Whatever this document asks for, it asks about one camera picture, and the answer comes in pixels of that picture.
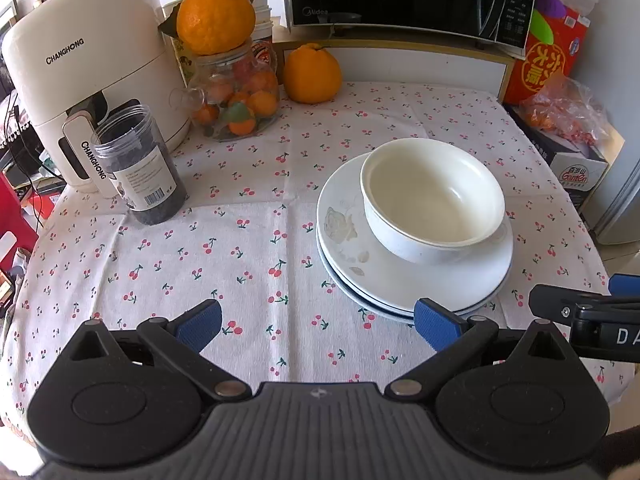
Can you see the stack of white paper cups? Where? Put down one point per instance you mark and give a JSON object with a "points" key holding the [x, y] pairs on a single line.
{"points": [[261, 15]]}

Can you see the white air fryer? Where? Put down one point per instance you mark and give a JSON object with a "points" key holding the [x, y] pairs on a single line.
{"points": [[90, 85]]}

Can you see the pile of small mandarin oranges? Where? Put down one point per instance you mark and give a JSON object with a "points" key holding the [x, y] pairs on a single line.
{"points": [[260, 102]]}

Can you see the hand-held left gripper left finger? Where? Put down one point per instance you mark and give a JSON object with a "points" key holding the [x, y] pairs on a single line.
{"points": [[200, 322]]}

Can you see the cherry print tablecloth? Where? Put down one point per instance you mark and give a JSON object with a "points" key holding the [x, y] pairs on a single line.
{"points": [[200, 260]]}

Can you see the red patterned paper cup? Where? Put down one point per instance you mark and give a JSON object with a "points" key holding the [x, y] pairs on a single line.
{"points": [[262, 52]]}

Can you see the clear plastic jar dark contents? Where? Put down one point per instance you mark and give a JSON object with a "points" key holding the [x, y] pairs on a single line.
{"points": [[145, 180]]}

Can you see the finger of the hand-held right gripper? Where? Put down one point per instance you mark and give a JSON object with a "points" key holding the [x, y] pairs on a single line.
{"points": [[555, 302], [625, 285]]}

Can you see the large orange with stem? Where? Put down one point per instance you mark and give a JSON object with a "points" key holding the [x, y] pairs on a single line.
{"points": [[310, 75]]}

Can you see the plastic bag of orange snacks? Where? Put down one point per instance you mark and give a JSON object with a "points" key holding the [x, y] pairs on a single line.
{"points": [[560, 115]]}

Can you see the blue patterned oval deep plate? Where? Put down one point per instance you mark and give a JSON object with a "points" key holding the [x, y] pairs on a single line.
{"points": [[334, 274]]}

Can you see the white plate with flower print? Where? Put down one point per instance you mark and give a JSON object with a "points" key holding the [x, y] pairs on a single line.
{"points": [[345, 255]]}

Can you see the dark cardboard box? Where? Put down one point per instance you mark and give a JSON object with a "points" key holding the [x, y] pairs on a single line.
{"points": [[575, 175]]}

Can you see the large orange with leaves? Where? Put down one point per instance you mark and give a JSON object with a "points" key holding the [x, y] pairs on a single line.
{"points": [[215, 20]]}

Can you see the red printed box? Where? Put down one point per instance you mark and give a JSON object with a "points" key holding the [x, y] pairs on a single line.
{"points": [[545, 70]]}

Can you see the red plastic chair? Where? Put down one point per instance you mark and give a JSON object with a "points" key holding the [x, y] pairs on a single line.
{"points": [[10, 220]]}

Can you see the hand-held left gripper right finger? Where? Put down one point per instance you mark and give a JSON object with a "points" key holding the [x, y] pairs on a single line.
{"points": [[435, 327]]}

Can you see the yellow printed packet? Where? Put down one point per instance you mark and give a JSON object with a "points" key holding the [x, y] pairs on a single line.
{"points": [[182, 65]]}

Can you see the cream bowl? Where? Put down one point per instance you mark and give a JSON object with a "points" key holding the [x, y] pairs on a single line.
{"points": [[435, 195]]}

